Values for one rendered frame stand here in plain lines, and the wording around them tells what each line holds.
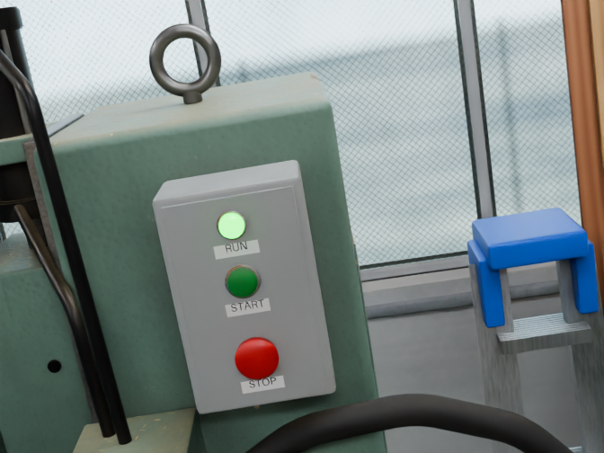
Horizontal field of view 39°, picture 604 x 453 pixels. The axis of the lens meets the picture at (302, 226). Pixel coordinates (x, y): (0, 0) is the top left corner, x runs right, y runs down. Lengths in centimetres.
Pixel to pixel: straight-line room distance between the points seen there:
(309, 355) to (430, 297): 155
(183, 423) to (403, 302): 151
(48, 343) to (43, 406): 6
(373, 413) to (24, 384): 29
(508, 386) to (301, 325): 96
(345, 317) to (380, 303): 148
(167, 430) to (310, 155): 23
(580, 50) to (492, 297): 70
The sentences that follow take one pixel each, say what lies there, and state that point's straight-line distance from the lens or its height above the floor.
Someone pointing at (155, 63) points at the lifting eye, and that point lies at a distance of 72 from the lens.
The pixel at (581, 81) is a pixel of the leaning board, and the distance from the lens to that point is 195.
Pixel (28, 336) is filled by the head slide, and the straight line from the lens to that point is 73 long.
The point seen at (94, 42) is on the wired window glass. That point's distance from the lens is 215.
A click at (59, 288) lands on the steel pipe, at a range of 66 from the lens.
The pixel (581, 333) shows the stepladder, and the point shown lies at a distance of 149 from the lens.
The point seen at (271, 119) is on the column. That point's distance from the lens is 62.
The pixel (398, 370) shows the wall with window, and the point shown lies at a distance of 221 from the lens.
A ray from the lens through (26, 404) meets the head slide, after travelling 76.
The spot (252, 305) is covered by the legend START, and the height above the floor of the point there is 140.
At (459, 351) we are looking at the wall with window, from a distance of 220.
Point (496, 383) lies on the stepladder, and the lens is 152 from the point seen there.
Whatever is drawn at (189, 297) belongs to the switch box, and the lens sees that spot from 59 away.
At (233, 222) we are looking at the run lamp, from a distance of 56.
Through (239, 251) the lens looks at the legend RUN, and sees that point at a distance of 58.
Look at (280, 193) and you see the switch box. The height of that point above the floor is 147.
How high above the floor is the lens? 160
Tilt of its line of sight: 15 degrees down
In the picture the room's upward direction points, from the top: 10 degrees counter-clockwise
